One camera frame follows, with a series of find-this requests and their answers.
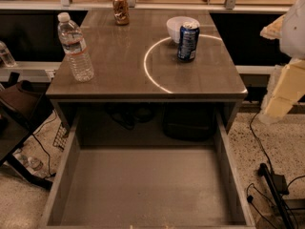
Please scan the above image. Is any dark chair at left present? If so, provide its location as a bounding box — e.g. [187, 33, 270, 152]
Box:
[0, 73, 53, 190]

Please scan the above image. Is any black floor cable left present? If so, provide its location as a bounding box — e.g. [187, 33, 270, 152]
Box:
[30, 110, 58, 178]

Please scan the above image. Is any blue soda can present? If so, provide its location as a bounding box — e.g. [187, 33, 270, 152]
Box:
[177, 21, 200, 62]

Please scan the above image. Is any brown snack can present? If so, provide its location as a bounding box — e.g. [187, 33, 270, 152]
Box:
[112, 0, 130, 25]

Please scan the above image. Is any wire basket on floor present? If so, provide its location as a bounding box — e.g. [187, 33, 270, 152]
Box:
[52, 124, 69, 151]

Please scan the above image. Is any clear bottle at left edge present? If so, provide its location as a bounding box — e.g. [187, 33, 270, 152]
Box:
[0, 41, 17, 67]

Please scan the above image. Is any grey open top drawer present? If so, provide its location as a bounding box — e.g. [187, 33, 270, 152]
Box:
[38, 112, 255, 229]

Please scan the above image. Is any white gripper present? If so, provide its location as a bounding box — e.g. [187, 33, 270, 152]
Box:
[258, 0, 305, 125]

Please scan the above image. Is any grey cabinet with drawer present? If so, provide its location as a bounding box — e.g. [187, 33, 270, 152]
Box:
[47, 9, 247, 126]

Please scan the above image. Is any clear plastic water bottle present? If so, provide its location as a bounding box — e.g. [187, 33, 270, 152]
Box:
[57, 12, 94, 82]

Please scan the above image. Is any black bag under cabinet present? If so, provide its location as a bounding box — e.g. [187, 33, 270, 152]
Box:
[162, 102, 215, 141]

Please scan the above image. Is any white bowl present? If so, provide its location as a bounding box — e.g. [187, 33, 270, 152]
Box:
[166, 16, 200, 44]

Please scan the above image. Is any plastic bottle on floor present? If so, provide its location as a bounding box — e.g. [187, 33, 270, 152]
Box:
[14, 153, 48, 178]

